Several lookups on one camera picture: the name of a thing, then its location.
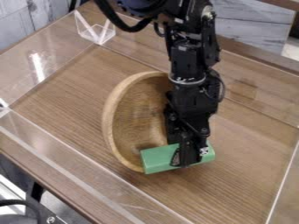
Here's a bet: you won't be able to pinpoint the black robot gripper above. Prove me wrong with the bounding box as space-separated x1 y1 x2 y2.
163 70 225 167

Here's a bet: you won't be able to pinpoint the green rectangular block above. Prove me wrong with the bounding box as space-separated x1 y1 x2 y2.
140 143 216 174

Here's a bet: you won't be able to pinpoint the brown wooden bowl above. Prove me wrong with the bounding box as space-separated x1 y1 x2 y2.
101 71 172 173

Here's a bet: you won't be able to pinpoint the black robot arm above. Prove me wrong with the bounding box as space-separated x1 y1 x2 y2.
95 0 225 168

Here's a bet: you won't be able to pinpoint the clear acrylic tray walls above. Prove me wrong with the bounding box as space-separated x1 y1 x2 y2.
0 16 299 224

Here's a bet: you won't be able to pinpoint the clear acrylic corner bracket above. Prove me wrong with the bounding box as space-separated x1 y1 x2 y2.
73 10 116 46

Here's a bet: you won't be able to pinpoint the black table leg frame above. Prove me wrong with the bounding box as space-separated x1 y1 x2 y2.
25 182 68 224

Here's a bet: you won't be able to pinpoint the black cable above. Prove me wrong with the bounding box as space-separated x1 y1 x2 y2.
0 199 40 224

